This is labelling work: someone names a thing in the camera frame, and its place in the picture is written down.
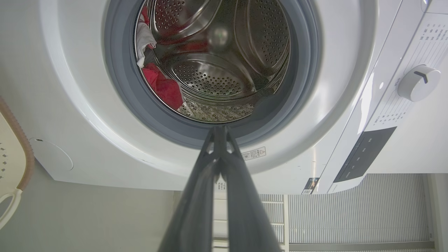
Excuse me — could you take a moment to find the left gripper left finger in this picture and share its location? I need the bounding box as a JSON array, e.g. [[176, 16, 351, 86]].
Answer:
[[157, 126, 222, 252]]

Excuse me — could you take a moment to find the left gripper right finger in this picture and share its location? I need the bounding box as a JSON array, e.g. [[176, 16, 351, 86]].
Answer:
[[221, 126, 282, 252]]

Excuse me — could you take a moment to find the red cloth garment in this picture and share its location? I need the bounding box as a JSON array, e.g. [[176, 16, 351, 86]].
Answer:
[[141, 62, 184, 111]]

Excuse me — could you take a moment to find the dark washing machine control panel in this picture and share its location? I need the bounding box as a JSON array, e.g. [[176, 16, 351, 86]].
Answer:
[[333, 126, 397, 183]]

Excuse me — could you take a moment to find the stainless steel washing machine drum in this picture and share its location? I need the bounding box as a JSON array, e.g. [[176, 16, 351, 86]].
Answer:
[[133, 0, 291, 124]]

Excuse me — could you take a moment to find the white round filter access cover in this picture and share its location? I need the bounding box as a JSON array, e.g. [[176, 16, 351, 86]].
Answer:
[[29, 138, 74, 172]]

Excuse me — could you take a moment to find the white cloth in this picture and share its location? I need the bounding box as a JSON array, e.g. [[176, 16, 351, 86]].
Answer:
[[135, 13, 157, 68]]

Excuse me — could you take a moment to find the beige plastic laundry basket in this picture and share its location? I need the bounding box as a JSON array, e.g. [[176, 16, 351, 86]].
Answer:
[[0, 96, 35, 231]]

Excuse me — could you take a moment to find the rectangular warning sticker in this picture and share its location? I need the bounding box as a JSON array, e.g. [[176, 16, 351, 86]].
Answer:
[[241, 147, 267, 161]]

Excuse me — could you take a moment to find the small black corner sticker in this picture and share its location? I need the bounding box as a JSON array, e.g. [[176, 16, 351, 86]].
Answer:
[[302, 177, 320, 195]]

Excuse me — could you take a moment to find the grey slatted window blind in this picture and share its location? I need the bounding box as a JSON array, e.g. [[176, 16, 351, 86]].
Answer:
[[259, 173, 435, 252]]

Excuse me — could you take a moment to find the grey rubber door gasket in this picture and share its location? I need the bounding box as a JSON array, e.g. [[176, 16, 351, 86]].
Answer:
[[104, 0, 323, 149]]

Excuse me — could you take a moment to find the white front-load washing machine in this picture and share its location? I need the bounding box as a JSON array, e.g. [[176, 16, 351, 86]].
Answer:
[[0, 0, 448, 195]]

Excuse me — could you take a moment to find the white round control knob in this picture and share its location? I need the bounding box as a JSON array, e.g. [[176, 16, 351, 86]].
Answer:
[[397, 64, 441, 103]]

